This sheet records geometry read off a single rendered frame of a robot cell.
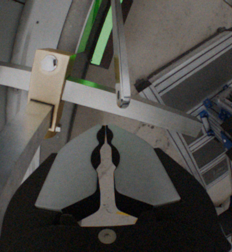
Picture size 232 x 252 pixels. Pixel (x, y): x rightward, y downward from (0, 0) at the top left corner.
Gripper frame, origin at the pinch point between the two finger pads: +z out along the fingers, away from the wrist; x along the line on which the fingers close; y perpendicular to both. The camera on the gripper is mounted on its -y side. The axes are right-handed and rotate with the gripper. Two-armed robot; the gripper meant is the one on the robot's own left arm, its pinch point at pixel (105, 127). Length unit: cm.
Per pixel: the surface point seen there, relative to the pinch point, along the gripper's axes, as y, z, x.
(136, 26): -19, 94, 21
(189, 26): -23, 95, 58
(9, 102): 7.1, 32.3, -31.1
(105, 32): -9.0, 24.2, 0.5
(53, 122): 4.0, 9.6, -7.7
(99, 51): -5.0, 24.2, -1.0
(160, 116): 4.5, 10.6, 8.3
